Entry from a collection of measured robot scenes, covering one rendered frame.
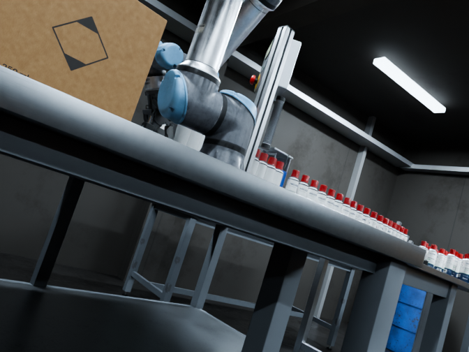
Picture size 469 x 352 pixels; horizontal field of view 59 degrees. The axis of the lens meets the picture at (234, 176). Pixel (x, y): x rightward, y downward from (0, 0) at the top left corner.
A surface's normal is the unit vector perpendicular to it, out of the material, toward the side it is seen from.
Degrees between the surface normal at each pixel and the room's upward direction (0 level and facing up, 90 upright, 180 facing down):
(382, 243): 90
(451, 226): 90
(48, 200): 90
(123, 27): 90
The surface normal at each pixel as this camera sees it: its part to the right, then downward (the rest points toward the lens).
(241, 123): 0.55, 0.07
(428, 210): -0.77, -0.32
